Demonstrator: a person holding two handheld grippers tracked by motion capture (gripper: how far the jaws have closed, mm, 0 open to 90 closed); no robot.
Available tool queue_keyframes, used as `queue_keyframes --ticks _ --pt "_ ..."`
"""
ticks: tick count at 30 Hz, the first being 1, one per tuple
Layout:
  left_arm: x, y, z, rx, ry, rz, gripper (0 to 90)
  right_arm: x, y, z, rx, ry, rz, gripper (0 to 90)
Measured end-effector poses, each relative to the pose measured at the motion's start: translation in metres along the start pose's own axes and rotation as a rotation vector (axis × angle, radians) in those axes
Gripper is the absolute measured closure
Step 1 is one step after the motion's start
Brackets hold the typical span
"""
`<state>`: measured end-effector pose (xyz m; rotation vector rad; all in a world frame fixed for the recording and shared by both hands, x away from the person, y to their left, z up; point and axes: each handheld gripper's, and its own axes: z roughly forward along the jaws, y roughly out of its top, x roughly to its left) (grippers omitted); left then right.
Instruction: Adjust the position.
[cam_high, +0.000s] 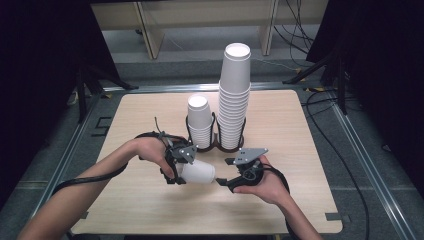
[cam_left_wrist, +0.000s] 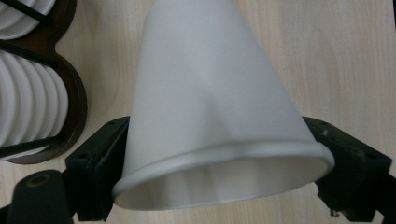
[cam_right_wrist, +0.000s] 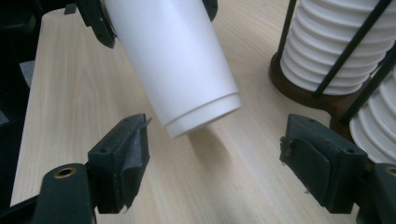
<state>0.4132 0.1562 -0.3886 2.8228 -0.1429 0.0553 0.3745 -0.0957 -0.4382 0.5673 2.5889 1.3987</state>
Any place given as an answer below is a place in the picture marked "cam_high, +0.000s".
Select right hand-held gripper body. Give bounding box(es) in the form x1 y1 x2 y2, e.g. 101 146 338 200
227 147 269 194

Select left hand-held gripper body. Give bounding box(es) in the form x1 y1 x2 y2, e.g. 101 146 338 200
159 134 199 184

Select black wire cup holder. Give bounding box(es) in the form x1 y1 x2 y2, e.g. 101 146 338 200
185 111 248 154

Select white paper cup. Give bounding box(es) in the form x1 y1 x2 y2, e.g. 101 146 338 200
178 159 217 185

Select stack of white cups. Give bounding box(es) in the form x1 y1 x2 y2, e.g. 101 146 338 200
186 94 214 150
218 42 252 150

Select person's left hand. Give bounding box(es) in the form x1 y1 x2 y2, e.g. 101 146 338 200
131 137 176 180

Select person's right hand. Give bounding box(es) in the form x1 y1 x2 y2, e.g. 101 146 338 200
233 154 290 206

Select black metal stand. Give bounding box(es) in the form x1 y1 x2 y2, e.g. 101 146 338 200
75 61 140 124
282 49 348 116

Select pale desk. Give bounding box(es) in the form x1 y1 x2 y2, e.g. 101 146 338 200
90 0 329 61

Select black curtain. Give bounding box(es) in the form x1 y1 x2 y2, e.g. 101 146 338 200
306 0 424 191
0 0 121 208

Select right hand-held gripper cable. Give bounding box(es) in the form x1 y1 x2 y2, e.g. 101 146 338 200
263 164 296 240

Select hand-held gripper cable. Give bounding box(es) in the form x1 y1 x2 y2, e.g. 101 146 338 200
263 164 296 240
51 116 189 198

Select metal floor rail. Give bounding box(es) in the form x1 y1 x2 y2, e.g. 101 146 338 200
102 81 309 94
328 92 419 240
31 93 105 221

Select left hand-held gripper cable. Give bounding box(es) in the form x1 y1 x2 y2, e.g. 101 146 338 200
51 116 189 198

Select black floor cable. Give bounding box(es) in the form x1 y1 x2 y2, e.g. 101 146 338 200
301 89 372 240

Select bundle of black cables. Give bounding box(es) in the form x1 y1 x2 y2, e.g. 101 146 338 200
273 0 316 56

